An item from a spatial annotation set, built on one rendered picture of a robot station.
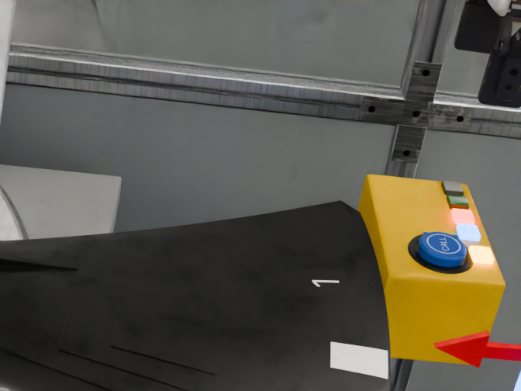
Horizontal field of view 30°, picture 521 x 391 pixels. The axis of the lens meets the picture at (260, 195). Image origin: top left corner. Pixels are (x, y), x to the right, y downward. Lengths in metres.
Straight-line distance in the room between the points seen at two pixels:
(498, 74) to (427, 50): 0.54
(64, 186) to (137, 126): 0.12
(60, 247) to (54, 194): 0.66
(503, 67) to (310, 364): 0.27
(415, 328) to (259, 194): 0.53
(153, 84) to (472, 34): 0.56
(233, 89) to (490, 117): 0.33
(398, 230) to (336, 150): 0.46
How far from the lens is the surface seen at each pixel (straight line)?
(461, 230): 0.86
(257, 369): 0.51
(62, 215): 1.18
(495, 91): 0.70
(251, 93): 1.25
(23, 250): 0.56
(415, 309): 0.81
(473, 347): 0.56
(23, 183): 1.24
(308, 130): 1.27
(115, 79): 1.25
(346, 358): 0.53
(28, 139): 1.30
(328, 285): 0.56
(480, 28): 0.78
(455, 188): 0.92
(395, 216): 0.86
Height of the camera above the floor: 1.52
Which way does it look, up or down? 32 degrees down
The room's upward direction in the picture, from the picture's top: 9 degrees clockwise
